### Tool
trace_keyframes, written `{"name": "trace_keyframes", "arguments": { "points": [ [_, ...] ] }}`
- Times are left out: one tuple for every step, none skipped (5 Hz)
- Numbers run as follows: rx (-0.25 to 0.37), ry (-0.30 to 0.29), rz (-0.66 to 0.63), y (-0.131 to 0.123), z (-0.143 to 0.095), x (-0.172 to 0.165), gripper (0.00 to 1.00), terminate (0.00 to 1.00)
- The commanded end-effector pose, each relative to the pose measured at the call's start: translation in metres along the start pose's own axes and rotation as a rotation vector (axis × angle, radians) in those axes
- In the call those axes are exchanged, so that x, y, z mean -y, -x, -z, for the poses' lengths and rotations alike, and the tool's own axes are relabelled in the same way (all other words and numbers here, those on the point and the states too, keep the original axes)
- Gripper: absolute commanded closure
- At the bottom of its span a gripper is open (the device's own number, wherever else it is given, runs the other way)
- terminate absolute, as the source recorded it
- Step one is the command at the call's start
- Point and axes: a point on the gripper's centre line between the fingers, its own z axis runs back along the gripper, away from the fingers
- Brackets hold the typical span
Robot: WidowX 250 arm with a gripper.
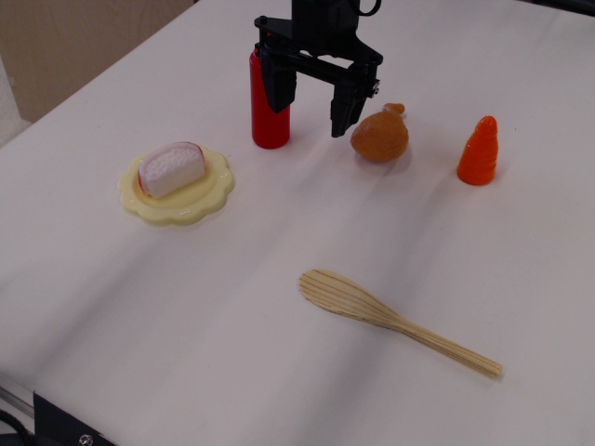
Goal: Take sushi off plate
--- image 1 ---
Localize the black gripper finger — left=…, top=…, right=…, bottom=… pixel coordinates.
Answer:
left=260, top=48, right=297, bottom=113
left=330, top=84, right=366, bottom=138

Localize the black corner bracket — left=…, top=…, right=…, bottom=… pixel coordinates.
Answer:
left=33, top=393, right=115, bottom=446

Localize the orange toy carrot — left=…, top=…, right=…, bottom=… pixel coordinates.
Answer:
left=456, top=116, right=498, bottom=186

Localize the red squeeze bottle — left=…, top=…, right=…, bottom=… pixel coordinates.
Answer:
left=249, top=46, right=291, bottom=150

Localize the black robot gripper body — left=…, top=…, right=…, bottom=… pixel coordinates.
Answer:
left=254, top=1, right=383, bottom=98

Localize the wooden spatula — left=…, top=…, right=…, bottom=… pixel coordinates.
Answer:
left=298, top=269, right=503, bottom=379

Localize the black cable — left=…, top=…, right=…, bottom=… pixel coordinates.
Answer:
left=0, top=411, right=36, bottom=446

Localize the brown toy chicken drumstick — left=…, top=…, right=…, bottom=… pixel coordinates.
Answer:
left=350, top=103, right=409, bottom=163

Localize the pale yellow scalloped plate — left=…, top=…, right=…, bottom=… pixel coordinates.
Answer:
left=118, top=147, right=235, bottom=226

